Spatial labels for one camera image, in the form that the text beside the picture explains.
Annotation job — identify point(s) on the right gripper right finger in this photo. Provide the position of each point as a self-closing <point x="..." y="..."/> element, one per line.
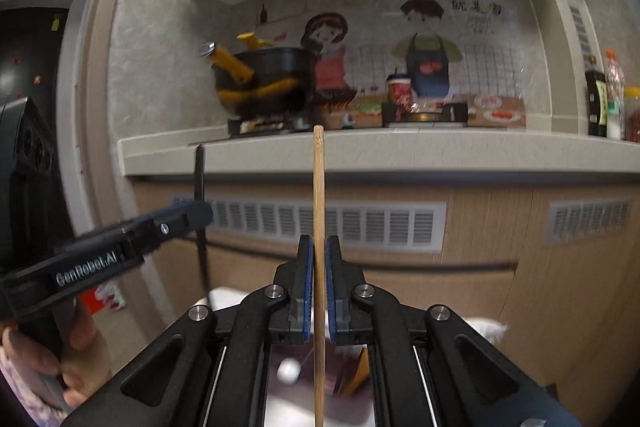
<point x="337" y="293"/>

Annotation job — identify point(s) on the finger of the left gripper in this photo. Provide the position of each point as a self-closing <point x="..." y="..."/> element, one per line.
<point x="179" y="220"/>

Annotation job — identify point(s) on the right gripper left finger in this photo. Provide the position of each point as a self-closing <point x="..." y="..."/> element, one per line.
<point x="301" y="291"/>

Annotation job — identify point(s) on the long black-handled translucent spoon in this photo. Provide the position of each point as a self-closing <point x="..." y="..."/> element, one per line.
<point x="199" y="197"/>

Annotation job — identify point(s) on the person's left hand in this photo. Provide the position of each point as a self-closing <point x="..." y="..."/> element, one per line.
<point x="83" y="368"/>

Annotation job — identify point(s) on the white round ladle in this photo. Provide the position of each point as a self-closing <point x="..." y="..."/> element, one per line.
<point x="288" y="371"/>

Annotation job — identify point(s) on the white textured table cloth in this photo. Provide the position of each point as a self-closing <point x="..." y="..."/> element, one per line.
<point x="226" y="297"/>

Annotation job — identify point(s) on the black cooking pot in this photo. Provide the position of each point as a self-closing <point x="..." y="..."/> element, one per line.
<point x="265" y="82"/>

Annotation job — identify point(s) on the red paper cup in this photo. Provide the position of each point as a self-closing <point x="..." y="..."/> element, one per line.
<point x="400" y="91"/>

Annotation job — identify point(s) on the small grey vent grille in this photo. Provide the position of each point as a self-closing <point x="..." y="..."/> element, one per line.
<point x="576" y="220"/>

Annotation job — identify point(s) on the dark soy sauce bottle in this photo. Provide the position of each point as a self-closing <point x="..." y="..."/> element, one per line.
<point x="597" y="99"/>

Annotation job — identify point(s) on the red-filled jar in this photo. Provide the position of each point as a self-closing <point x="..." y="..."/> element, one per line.
<point x="632" y="114"/>

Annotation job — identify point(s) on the clear seasoning bottle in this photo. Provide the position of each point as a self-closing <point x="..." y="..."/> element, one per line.
<point x="615" y="82"/>

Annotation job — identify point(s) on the cartoon couple wall sticker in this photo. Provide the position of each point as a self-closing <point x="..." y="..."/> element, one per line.
<point x="423" y="57"/>

